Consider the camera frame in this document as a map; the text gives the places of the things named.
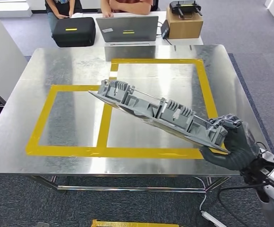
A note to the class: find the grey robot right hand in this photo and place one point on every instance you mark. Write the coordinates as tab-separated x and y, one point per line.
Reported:
241	150

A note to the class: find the grey plastic wheel hubcap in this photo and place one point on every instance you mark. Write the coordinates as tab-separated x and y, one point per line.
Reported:
151	109

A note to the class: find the stainless steel workbench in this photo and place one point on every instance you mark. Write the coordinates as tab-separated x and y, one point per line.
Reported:
80	163

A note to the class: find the white power strip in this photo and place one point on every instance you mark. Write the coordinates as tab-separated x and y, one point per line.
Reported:
212	218

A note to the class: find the brown cardboard box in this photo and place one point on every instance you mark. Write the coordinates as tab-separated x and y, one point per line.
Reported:
184	26

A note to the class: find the small black adapter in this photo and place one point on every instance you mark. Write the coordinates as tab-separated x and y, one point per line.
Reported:
164	29

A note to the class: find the grey device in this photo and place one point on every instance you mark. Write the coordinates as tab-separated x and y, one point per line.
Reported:
127	29

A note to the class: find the person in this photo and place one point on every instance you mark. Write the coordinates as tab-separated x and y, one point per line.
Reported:
63	6
127	6

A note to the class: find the white table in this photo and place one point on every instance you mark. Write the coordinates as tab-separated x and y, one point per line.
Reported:
99	39

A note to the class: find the black box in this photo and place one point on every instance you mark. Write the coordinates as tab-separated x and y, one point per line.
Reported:
74	33

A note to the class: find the white desk with metal legs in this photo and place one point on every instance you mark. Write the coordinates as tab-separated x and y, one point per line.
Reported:
2	56

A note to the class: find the white low platform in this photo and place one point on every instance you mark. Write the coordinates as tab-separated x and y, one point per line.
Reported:
9	7

